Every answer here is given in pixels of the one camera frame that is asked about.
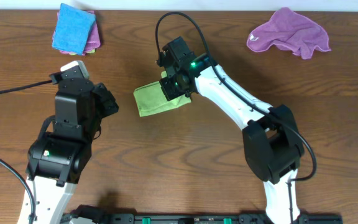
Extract green microfiber cloth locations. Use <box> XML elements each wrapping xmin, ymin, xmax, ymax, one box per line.
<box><xmin>134</xmin><ymin>81</ymin><xmax>191</xmax><ymax>117</ymax></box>

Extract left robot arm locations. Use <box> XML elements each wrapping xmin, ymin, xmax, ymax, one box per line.
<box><xmin>18</xmin><ymin>78</ymin><xmax>119</xmax><ymax>223</ymax></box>

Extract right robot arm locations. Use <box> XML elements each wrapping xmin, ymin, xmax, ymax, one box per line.
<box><xmin>157</xmin><ymin>37</ymin><xmax>304</xmax><ymax>223</ymax></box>

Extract green folded cloth bottom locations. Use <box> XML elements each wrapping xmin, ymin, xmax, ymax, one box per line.
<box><xmin>68</xmin><ymin>49</ymin><xmax>96</xmax><ymax>56</ymax></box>

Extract purple folded cloth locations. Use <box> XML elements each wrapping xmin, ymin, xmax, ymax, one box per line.
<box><xmin>59</xmin><ymin>10</ymin><xmax>101</xmax><ymax>54</ymax></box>

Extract blue folded cloth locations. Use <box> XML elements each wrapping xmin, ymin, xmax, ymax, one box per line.
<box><xmin>52</xmin><ymin>3</ymin><xmax>96</xmax><ymax>54</ymax></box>

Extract purple crumpled cloth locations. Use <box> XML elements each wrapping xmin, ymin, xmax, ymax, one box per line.
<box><xmin>246</xmin><ymin>7</ymin><xmax>331</xmax><ymax>60</ymax></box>

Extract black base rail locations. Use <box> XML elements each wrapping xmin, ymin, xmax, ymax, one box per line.
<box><xmin>60</xmin><ymin>205</ymin><xmax>343</xmax><ymax>224</ymax></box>

